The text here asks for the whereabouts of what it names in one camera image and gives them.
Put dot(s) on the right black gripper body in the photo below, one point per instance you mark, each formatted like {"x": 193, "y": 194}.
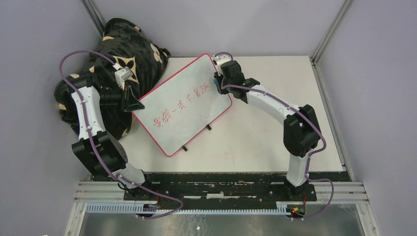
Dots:
{"x": 219, "y": 78}

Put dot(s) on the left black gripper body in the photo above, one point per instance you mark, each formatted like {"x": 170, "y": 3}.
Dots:
{"x": 113, "y": 97}

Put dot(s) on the red framed whiteboard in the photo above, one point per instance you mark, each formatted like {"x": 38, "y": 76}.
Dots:
{"x": 182, "y": 106}

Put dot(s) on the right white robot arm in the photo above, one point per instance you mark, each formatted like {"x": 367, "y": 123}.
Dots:
{"x": 301, "y": 131}

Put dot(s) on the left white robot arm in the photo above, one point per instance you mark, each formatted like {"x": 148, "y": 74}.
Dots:
{"x": 97, "y": 149}

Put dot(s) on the black floral plush blanket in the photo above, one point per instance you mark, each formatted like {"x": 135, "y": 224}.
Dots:
{"x": 124, "y": 43}

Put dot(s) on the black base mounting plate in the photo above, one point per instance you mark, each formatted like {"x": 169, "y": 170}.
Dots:
{"x": 218, "y": 191}

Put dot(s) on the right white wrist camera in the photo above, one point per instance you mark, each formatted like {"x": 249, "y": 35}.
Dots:
{"x": 221, "y": 59}

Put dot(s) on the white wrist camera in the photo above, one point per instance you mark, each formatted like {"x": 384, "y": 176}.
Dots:
{"x": 221, "y": 59}
{"x": 122, "y": 75}

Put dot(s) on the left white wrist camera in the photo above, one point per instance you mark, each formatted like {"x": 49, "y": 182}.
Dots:
{"x": 122, "y": 75}

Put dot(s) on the aluminium frame rail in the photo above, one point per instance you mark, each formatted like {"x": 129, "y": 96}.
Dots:
{"x": 109, "y": 192}

